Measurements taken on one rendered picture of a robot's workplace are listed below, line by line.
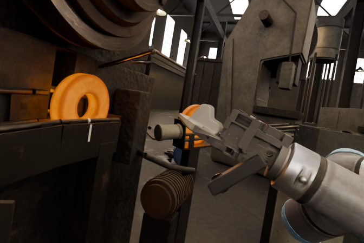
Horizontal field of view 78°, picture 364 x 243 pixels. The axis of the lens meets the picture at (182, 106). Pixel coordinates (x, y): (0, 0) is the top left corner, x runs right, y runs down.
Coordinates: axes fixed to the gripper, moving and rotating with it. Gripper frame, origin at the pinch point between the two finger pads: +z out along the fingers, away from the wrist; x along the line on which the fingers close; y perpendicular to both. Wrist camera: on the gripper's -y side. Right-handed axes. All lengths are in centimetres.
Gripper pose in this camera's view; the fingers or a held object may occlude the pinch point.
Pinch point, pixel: (182, 120)
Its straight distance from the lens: 47.0
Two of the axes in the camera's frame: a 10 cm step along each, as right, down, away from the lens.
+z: -8.3, -4.6, 3.1
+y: 4.4, -8.9, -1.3
